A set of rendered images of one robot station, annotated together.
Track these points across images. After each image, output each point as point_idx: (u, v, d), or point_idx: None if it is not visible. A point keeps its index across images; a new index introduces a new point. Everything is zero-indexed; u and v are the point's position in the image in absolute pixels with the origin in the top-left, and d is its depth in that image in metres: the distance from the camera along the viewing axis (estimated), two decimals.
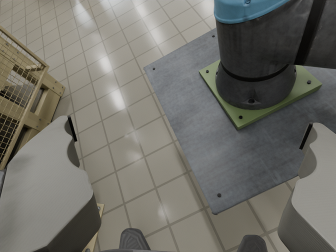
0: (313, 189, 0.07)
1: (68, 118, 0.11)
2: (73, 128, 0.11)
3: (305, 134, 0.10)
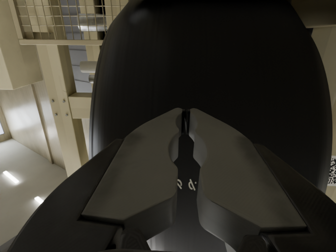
0: (213, 171, 0.07)
1: (182, 111, 0.11)
2: (183, 121, 0.12)
3: (187, 120, 0.12)
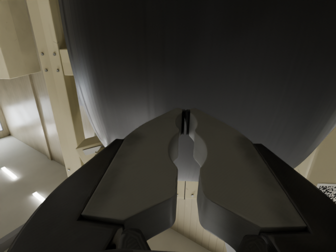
0: (213, 171, 0.07)
1: (182, 111, 0.11)
2: (183, 121, 0.12)
3: (187, 120, 0.12)
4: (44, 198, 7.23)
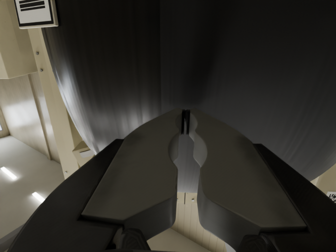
0: (213, 171, 0.07)
1: (182, 111, 0.11)
2: (183, 121, 0.12)
3: (187, 120, 0.12)
4: (43, 198, 7.20)
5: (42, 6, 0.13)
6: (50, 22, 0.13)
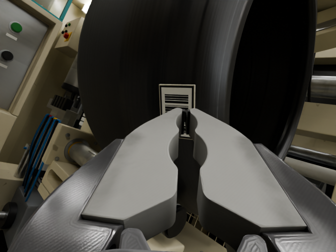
0: (213, 171, 0.07)
1: (182, 111, 0.11)
2: (183, 121, 0.12)
3: (187, 120, 0.12)
4: None
5: (166, 95, 0.22)
6: (161, 86, 0.22)
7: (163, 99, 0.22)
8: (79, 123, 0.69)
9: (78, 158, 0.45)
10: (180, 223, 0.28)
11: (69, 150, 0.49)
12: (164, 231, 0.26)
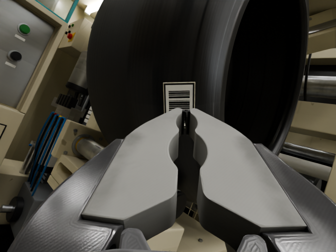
0: (213, 171, 0.07)
1: (182, 111, 0.11)
2: (183, 121, 0.12)
3: (187, 120, 0.12)
4: None
5: (170, 91, 0.25)
6: (166, 84, 0.25)
7: (167, 95, 0.25)
8: (84, 121, 0.73)
9: (86, 152, 0.48)
10: (180, 207, 0.31)
11: (76, 144, 0.52)
12: None
